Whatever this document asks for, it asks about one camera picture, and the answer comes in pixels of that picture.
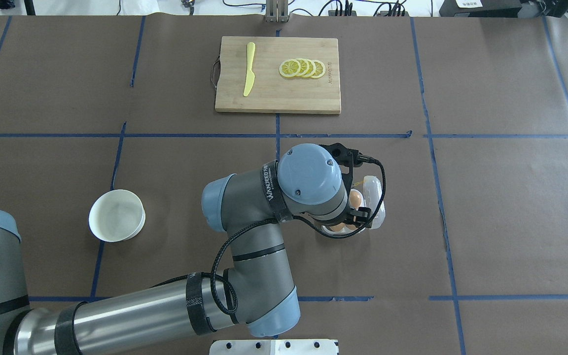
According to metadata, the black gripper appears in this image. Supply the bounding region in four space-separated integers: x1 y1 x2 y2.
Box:
319 143 374 232

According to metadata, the brown egg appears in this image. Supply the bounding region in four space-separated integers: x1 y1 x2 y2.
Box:
349 189 366 210
329 223 358 234

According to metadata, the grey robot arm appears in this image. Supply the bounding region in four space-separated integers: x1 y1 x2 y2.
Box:
0 143 386 355

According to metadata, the black box top right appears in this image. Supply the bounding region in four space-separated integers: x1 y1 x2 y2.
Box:
439 0 522 18

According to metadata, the lemon slice back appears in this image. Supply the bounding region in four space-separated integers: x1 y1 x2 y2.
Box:
310 60 325 79

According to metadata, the lemon slice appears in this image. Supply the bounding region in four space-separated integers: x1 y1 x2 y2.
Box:
295 58 306 78
302 59 316 78
278 59 302 78
310 60 325 79

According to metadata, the bamboo cutting board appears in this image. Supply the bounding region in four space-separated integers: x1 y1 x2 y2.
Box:
215 36 341 115

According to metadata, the lemon slice front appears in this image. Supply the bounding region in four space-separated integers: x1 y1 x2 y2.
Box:
278 59 302 78

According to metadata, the yellow plastic knife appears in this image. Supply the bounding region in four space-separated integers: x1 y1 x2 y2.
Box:
243 42 255 97

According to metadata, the white paper bowl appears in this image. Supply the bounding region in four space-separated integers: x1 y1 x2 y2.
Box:
88 189 146 243

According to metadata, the metal bracket post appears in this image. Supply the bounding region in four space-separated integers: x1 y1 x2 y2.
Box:
264 0 290 23

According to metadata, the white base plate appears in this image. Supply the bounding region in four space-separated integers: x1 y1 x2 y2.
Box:
209 339 340 355

